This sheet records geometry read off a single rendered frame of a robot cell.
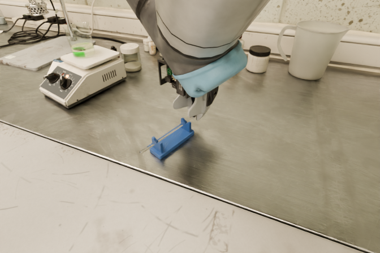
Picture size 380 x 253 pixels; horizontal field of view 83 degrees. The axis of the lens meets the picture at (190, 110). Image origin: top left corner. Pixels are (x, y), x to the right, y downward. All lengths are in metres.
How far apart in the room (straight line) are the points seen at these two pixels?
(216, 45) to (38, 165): 0.42
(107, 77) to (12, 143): 0.27
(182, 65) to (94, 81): 0.45
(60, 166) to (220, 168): 0.30
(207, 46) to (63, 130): 0.45
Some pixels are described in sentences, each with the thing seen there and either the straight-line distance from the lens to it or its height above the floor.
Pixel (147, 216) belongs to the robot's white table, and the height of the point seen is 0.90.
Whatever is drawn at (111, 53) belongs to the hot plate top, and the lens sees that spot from 0.68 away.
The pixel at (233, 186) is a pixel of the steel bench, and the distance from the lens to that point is 0.40.
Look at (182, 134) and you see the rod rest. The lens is 0.46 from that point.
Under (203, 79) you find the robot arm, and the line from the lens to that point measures 0.20.
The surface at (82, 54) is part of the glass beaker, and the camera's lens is 0.67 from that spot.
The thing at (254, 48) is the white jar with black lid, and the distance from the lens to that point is 0.75.
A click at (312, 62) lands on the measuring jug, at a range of 0.74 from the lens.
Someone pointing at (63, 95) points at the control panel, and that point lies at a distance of 0.63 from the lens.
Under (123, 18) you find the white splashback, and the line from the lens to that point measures 1.09.
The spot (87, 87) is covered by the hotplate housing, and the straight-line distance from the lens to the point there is 0.63.
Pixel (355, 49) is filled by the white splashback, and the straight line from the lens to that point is 0.91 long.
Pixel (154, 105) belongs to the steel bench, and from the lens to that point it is 0.57.
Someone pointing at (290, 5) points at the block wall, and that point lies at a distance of 0.89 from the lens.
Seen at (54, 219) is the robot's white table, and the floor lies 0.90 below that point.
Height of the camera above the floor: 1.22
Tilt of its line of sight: 36 degrees down
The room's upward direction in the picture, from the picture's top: straight up
